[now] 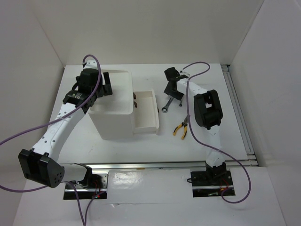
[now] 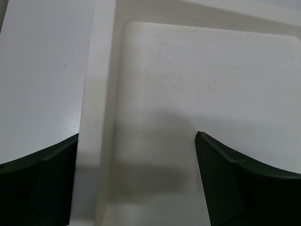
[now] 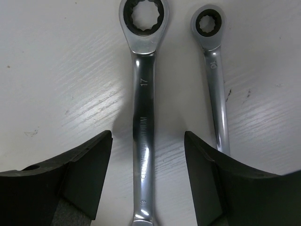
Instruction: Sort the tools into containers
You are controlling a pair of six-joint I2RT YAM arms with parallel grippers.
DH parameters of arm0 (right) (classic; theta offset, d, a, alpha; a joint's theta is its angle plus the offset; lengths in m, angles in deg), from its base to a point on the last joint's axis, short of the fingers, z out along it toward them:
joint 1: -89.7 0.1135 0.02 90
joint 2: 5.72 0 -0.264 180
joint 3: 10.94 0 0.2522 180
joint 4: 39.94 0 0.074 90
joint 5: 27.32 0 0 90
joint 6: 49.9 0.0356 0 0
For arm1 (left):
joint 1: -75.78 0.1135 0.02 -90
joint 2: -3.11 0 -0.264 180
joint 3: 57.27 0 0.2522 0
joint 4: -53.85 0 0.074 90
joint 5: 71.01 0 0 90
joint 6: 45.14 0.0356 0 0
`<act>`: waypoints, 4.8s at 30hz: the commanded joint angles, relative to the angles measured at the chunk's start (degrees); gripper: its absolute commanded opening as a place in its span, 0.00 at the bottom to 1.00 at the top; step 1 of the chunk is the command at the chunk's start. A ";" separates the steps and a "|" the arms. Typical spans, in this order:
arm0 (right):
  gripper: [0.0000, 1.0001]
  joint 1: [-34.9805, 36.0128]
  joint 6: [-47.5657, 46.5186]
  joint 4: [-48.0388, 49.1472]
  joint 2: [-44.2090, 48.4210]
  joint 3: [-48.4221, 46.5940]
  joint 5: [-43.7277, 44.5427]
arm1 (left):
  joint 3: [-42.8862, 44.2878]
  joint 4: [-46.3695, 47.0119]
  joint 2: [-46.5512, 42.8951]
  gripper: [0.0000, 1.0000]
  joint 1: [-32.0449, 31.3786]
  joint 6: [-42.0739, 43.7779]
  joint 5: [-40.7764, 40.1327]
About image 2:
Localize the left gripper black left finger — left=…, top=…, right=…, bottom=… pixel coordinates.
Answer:
left=0, top=134, right=79, bottom=226

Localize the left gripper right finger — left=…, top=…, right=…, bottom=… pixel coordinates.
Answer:
left=195, top=132, right=301, bottom=226

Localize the white drawer cabinet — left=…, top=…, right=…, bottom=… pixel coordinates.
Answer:
left=70, top=0, right=301, bottom=226

